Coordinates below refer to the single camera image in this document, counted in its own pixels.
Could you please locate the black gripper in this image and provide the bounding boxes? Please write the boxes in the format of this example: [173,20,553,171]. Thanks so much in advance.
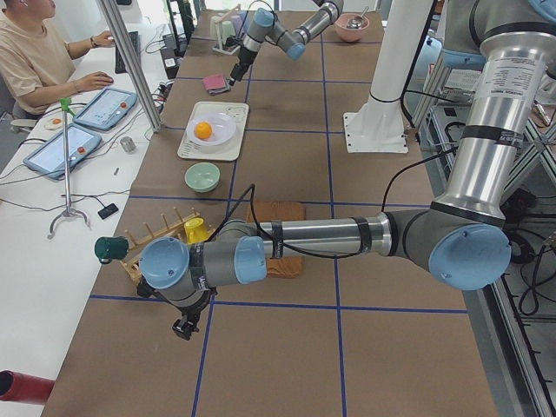
[229,46,255,87]
[172,299,210,341]

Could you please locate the white round plate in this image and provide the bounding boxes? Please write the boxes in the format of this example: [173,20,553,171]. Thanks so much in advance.
[186,113,236,147]

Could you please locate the orange fruit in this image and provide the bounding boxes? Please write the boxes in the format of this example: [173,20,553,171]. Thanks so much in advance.
[194,121,213,140]

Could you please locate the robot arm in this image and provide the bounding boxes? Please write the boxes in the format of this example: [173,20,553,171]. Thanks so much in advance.
[137,1,555,339]
[229,0,344,86]

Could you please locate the cream bear tray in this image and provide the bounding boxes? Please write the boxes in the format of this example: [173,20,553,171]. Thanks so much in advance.
[176,101,249,162]

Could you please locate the pink folded cloth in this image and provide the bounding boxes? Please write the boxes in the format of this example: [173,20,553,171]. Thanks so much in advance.
[202,74,229,94]

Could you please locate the purple cup on rack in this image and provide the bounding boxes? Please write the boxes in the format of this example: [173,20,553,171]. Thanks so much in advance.
[230,15,244,37]

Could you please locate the wooden dish rack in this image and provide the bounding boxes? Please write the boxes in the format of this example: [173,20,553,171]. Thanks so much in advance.
[119,207,215,286]

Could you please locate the yellow mug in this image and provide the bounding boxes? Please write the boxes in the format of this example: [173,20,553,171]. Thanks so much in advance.
[184,217,211,244]

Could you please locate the green bowl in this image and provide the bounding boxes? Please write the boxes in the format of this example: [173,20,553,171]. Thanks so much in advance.
[184,162,221,193]

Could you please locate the dark green cup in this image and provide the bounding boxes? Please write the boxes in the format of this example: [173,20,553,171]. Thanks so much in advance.
[94,236,129,264]

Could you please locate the wooden cutting board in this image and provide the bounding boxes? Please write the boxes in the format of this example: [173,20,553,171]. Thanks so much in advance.
[254,201,306,279]

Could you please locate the black keyboard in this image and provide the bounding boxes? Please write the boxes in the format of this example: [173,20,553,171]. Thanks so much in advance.
[114,30,142,75]

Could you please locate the pink bowl with ladle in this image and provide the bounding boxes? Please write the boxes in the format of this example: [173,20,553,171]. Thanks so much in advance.
[334,13,370,43]

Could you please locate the small metal cylinder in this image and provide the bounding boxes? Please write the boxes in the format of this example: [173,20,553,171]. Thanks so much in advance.
[120,136,136,153]

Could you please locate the blue tablet far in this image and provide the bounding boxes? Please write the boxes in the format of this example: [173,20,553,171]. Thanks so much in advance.
[73,87,137,131]

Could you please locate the blue tablet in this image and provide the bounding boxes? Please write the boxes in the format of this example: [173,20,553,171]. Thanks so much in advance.
[23,123,102,180]
[73,87,137,131]

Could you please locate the metal scoop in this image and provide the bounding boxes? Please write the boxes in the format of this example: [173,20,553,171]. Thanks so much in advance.
[347,6,369,30]

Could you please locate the metal stand with green clip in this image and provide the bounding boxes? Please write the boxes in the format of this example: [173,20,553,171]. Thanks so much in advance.
[47,97,90,240]

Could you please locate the red cylinder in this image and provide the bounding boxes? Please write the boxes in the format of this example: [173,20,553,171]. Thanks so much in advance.
[1,370,56,405]

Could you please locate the seated person beige shirt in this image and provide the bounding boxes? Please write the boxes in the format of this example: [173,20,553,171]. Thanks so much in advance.
[1,1,114,118]

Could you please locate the blue tablet near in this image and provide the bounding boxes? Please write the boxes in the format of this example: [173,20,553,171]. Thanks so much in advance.
[23,123,102,180]

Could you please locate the white wire cup rack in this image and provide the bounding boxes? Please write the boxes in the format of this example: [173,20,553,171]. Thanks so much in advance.
[210,4,248,56]

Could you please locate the aluminium frame post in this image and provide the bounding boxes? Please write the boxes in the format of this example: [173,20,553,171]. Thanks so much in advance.
[98,0,162,133]

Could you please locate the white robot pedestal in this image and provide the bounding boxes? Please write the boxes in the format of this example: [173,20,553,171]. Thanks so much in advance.
[344,0,434,154]

